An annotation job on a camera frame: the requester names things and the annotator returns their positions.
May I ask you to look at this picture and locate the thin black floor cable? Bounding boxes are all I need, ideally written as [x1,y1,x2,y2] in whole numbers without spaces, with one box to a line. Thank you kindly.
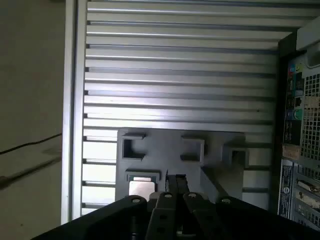
[0,133,63,155]

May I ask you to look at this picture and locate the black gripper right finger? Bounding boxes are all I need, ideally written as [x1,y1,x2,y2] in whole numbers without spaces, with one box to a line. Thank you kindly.
[177,174,320,240]

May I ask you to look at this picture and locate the black open PC case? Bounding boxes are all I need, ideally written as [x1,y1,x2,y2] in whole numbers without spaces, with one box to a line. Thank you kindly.
[271,24,320,232]

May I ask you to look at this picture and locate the silver square CPU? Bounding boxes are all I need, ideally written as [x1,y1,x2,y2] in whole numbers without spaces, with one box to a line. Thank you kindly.
[128,176,155,196]

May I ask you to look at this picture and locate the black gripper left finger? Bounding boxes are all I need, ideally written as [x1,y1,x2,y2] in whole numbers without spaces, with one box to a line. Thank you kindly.
[32,174,178,240]

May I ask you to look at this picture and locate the grey plastic parts rack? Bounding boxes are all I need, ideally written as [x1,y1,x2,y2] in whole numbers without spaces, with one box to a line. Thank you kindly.
[114,127,251,204]

